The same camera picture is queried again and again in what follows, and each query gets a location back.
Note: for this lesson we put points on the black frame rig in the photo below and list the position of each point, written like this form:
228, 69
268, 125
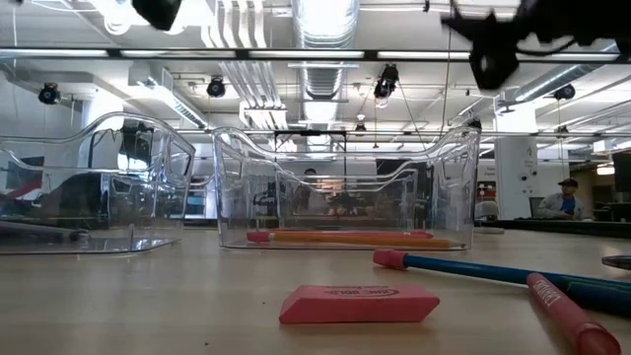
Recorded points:
310, 132

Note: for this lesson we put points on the white column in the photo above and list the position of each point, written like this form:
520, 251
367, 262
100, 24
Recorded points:
515, 172

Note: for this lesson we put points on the grey pen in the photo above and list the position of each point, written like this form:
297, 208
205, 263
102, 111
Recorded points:
39, 231

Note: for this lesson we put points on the silver round duct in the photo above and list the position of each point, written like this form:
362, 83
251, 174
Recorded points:
323, 29

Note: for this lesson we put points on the dark green crayon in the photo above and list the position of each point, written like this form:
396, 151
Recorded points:
567, 281

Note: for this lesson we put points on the clear plastic bin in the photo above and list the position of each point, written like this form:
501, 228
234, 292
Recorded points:
148, 207
203, 207
409, 197
236, 207

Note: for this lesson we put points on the black pen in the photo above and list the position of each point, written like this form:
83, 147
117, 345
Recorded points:
616, 262

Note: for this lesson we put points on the dark blue marker pen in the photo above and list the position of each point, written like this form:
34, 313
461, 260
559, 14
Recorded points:
606, 301

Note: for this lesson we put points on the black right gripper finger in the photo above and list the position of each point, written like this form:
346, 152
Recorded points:
475, 27

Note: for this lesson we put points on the black office chair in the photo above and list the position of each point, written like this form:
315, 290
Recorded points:
535, 207

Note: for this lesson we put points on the white rectangular air duct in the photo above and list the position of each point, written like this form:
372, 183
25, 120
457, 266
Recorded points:
162, 98

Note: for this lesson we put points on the red marker pen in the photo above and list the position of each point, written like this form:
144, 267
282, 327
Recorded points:
567, 310

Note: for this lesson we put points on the grey round duct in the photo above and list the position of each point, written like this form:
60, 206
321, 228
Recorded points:
542, 84

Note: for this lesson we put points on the person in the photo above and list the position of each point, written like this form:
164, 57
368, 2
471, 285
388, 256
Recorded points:
562, 204

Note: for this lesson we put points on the blue pencil pink eraser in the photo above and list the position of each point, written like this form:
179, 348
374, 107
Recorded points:
443, 266

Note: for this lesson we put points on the dark long table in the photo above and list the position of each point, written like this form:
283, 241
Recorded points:
567, 228

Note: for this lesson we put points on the orange pencil pink eraser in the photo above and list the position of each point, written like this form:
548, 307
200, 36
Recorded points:
345, 240
355, 231

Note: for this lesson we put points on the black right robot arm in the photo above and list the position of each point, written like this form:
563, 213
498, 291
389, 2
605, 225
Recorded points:
611, 20

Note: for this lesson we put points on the black monitor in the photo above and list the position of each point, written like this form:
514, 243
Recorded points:
623, 172

